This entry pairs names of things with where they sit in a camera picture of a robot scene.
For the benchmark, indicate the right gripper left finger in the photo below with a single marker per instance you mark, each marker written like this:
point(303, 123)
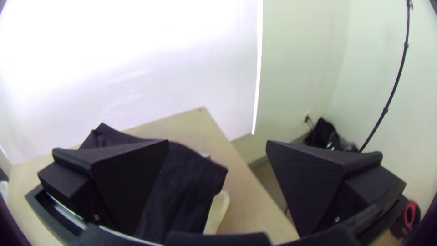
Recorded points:
point(126, 184)

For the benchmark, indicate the black t-shirt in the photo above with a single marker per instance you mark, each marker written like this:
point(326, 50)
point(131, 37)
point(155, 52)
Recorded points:
point(191, 181)

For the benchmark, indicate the pile of folded clothes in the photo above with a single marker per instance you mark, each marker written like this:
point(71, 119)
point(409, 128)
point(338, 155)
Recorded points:
point(218, 208)

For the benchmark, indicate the black bag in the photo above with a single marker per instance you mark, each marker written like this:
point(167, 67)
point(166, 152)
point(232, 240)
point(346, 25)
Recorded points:
point(322, 135)

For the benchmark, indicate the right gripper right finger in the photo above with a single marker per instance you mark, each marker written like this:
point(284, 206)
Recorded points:
point(314, 184)

